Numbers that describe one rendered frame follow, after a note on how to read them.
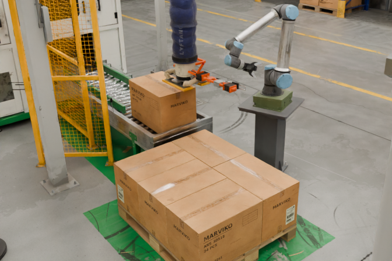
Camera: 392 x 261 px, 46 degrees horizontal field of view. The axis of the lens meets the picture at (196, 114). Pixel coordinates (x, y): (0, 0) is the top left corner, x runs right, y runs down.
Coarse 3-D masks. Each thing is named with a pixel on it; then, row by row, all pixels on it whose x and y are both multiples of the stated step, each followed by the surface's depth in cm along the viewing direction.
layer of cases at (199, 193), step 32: (128, 160) 396; (160, 160) 395; (192, 160) 393; (224, 160) 392; (256, 160) 391; (128, 192) 384; (160, 192) 351; (192, 192) 350; (224, 192) 349; (256, 192) 348; (288, 192) 355; (160, 224) 350; (192, 224) 315; (224, 224) 320; (256, 224) 343; (288, 224) 370; (192, 256) 322; (224, 256) 332
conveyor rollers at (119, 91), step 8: (104, 72) 608; (88, 80) 578; (96, 80) 576; (112, 80) 578; (120, 80) 575; (112, 88) 551; (120, 88) 556; (128, 88) 553; (96, 96) 530; (112, 96) 532; (120, 96) 529; (128, 96) 527; (128, 104) 506; (120, 112) 491; (128, 112) 487; (136, 120) 474; (144, 128) 451
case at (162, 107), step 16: (144, 80) 458; (160, 80) 456; (144, 96) 443; (160, 96) 419; (176, 96) 428; (192, 96) 440; (144, 112) 452; (160, 112) 424; (176, 112) 434; (192, 112) 446; (160, 128) 432
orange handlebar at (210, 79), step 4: (200, 60) 431; (204, 60) 428; (196, 64) 421; (188, 72) 402; (192, 72) 398; (208, 76) 388; (212, 76) 386; (208, 80) 382; (212, 80) 379; (220, 84) 371; (232, 88) 362; (236, 88) 364
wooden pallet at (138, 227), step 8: (120, 208) 409; (128, 216) 405; (136, 224) 399; (144, 232) 389; (280, 232) 366; (288, 232) 374; (152, 240) 370; (272, 240) 363; (288, 240) 378; (160, 248) 365; (256, 248) 353; (168, 256) 362; (240, 256) 344; (248, 256) 350; (256, 256) 356
